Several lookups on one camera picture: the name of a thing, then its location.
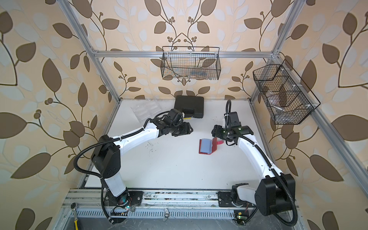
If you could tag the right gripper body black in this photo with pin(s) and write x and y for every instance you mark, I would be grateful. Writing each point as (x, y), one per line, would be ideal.
(221, 132)

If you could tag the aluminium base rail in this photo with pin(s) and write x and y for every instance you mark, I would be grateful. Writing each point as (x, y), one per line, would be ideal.
(162, 210)

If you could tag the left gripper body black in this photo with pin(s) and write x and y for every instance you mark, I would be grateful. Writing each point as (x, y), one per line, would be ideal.
(181, 129)

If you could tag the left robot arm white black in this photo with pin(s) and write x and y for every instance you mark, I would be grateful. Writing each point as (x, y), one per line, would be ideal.
(107, 158)

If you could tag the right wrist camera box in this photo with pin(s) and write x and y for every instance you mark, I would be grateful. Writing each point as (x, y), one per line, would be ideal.
(233, 120)

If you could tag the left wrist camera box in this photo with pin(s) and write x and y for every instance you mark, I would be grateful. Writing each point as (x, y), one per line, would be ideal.
(174, 116)

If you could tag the yellow handled ratchet tool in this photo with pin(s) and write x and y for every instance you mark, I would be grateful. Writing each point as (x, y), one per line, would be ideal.
(73, 208)

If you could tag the black wire basket right wall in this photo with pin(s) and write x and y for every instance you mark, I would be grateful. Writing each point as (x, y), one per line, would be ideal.
(288, 98)

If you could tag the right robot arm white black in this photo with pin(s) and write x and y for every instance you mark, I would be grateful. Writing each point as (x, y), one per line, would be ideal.
(275, 194)

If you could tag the black wire basket back wall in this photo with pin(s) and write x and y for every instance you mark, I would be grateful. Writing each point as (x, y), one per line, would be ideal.
(190, 62)

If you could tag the black plastic tool case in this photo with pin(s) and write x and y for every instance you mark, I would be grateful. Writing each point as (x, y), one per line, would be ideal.
(191, 106)

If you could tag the black wire basket wall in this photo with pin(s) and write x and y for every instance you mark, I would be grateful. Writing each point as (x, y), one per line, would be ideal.
(288, 98)
(190, 62)

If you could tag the red leather card holder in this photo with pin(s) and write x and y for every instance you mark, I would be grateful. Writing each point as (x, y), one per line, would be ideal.
(209, 146)

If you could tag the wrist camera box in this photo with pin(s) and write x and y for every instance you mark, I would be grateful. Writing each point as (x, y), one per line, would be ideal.
(233, 120)
(174, 116)

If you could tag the clear plastic organizer box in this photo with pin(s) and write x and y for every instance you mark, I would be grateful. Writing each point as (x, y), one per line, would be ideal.
(145, 109)

